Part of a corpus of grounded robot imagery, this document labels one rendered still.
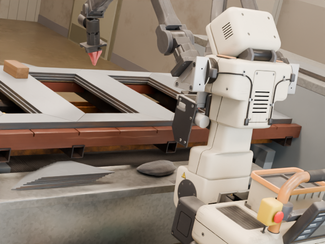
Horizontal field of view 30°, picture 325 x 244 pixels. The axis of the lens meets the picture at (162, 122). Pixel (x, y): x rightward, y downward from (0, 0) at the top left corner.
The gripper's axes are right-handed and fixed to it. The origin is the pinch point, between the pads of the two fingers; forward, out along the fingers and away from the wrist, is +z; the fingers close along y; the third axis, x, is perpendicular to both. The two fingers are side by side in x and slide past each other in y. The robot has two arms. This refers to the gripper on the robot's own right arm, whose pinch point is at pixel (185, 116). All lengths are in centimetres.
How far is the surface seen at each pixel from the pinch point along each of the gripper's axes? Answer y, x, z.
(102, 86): -52, -5, 17
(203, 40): -88, 83, 6
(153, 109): -21.3, 1.6, 10.0
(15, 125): -9, -68, 8
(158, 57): -319, 262, 136
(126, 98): -35.8, -2.4, 13.3
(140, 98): -35.9, 5.6, 13.4
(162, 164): 6.7, -9.3, 18.0
